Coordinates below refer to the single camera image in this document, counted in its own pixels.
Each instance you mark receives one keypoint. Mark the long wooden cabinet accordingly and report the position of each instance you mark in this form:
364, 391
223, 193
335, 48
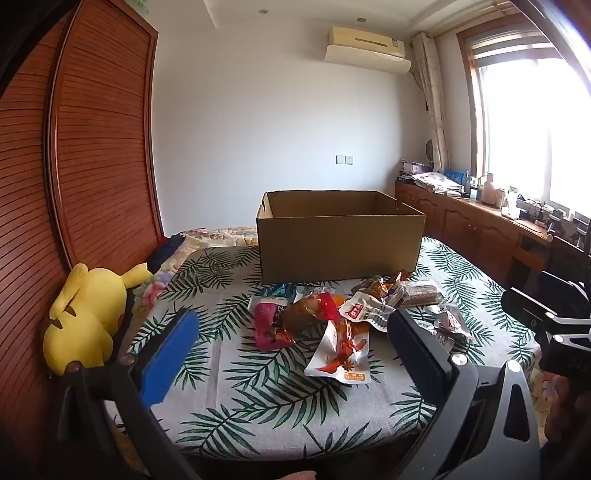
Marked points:
466, 226

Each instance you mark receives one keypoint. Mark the wooden louvered wardrobe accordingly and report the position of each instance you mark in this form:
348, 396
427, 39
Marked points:
101, 138

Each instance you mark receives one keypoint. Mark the teal white snack packet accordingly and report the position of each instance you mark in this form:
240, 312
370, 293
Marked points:
277, 290

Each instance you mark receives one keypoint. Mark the white red label packet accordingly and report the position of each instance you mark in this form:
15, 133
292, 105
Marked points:
364, 310

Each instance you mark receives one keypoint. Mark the pink snack packet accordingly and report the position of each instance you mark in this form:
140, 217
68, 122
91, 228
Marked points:
265, 323

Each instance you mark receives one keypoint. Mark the white wall air conditioner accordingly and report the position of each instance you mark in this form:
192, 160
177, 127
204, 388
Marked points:
367, 48

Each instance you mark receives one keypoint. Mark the white wall switch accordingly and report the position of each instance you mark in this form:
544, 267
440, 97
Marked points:
345, 159

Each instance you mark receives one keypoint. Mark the white desk fan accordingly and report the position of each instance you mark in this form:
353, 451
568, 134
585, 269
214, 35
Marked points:
430, 151

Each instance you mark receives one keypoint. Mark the folded patterned white cloth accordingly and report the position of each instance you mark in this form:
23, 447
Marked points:
436, 181

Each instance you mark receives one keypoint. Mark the floral blanket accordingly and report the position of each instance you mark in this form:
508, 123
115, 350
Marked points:
207, 237

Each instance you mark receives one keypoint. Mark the patterned white curtain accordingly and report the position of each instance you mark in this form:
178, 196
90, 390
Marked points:
434, 101

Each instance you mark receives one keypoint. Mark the wooden framed window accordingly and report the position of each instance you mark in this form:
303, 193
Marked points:
521, 120

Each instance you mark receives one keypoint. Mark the brown cardboard box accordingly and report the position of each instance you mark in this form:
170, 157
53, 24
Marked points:
337, 249

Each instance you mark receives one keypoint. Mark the person's left hand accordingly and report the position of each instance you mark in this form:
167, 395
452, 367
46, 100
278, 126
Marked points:
298, 476

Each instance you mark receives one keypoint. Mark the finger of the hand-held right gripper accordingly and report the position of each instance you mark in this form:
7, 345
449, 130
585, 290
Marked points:
526, 305
563, 284

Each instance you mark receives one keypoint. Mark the green leaf print cloth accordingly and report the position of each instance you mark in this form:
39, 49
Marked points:
258, 406

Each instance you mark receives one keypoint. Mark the pink jar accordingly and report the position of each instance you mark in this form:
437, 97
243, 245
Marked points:
488, 191

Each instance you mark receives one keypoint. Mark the copper foil snack packet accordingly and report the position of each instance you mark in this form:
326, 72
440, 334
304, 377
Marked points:
381, 287

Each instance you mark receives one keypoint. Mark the red brown meat packet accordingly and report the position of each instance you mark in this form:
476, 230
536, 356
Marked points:
304, 314

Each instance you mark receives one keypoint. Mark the white orange snack packet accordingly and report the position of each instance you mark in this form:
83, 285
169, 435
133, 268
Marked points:
337, 355

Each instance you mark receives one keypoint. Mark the person's right hand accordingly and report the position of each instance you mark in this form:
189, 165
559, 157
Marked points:
565, 406

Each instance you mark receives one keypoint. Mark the brown cracker packet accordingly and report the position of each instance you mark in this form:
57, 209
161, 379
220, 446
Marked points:
420, 293

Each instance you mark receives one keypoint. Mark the purple patterned box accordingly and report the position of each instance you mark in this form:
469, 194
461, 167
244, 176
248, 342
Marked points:
413, 167

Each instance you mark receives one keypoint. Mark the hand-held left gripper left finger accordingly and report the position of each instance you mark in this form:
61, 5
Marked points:
170, 355

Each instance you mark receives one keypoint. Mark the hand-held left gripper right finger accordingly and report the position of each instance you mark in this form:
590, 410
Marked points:
418, 350

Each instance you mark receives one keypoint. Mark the crumpled silver snack packet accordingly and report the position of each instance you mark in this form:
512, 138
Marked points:
445, 321

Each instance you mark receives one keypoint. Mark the yellow plush toy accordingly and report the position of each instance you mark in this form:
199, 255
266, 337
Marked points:
87, 314

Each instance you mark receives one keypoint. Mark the dark cloth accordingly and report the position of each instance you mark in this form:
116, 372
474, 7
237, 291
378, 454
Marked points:
164, 251

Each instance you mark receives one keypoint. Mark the blue box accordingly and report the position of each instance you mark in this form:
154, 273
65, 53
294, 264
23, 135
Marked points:
457, 177

